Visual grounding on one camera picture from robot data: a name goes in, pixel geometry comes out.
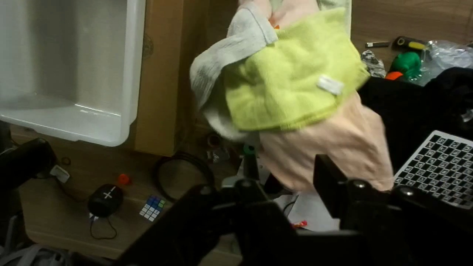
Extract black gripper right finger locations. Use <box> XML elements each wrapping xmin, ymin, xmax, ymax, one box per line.
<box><xmin>313</xmin><ymin>154</ymin><xmax>473</xmax><ymax>266</ymax></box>

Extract white paper sheets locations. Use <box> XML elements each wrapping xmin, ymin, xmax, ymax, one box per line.
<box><xmin>283</xmin><ymin>188</ymin><xmax>344</xmax><ymax>233</ymax></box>

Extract green plastic object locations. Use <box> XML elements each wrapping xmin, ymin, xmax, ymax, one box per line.
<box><xmin>391</xmin><ymin>49</ymin><xmax>425</xmax><ymax>81</ymax></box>

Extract black tape roll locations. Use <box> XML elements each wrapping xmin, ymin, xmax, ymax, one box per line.
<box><xmin>153</xmin><ymin>151</ymin><xmax>218</xmax><ymax>201</ymax></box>

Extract small orange object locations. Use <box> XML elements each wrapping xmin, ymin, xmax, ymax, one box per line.
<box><xmin>385</xmin><ymin>69</ymin><xmax>406</xmax><ymax>83</ymax></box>

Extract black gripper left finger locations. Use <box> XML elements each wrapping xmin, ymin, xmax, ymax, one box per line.
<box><xmin>116</xmin><ymin>177</ymin><xmax>298</xmax><ymax>266</ymax></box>

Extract black fabric bag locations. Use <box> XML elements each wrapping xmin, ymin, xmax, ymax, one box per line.
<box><xmin>358</xmin><ymin>65</ymin><xmax>473</xmax><ymax>170</ymax></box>

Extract rubik's cube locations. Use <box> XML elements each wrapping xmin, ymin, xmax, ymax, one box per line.
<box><xmin>138</xmin><ymin>194</ymin><xmax>169</xmax><ymax>223</ymax></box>

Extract clear plastic bag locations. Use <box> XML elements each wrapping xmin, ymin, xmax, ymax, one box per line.
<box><xmin>425</xmin><ymin>38</ymin><xmax>473</xmax><ymax>71</ymax></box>

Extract yellow black screwdriver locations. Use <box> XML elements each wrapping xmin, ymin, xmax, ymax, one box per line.
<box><xmin>364</xmin><ymin>34</ymin><xmax>429</xmax><ymax>53</ymax></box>

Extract black round speaker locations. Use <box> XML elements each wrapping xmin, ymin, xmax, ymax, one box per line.
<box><xmin>86</xmin><ymin>182</ymin><xmax>126</xmax><ymax>219</ymax></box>

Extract small red ball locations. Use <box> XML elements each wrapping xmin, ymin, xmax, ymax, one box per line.
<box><xmin>116</xmin><ymin>171</ymin><xmax>134</xmax><ymax>188</ymax></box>

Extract off-white towel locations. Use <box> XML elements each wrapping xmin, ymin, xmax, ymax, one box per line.
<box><xmin>188</xmin><ymin>1</ymin><xmax>282</xmax><ymax>143</ymax></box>

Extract brown cardboard box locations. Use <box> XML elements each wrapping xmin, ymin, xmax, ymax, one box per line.
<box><xmin>134</xmin><ymin>0</ymin><xmax>239</xmax><ymax>158</ymax></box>

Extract black white checkerboard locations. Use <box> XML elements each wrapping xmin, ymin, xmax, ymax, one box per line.
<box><xmin>392</xmin><ymin>129</ymin><xmax>473</xmax><ymax>211</ymax></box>

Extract peach cloth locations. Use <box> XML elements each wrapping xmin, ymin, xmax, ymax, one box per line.
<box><xmin>239</xmin><ymin>0</ymin><xmax>397</xmax><ymax>194</ymax></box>

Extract white plastic bin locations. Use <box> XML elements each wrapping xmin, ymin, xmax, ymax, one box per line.
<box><xmin>0</xmin><ymin>0</ymin><xmax>149</xmax><ymax>149</ymax></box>

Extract yellow microfibre cloth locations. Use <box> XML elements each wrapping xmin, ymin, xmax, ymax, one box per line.
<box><xmin>224</xmin><ymin>6</ymin><xmax>372</xmax><ymax>134</ymax></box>

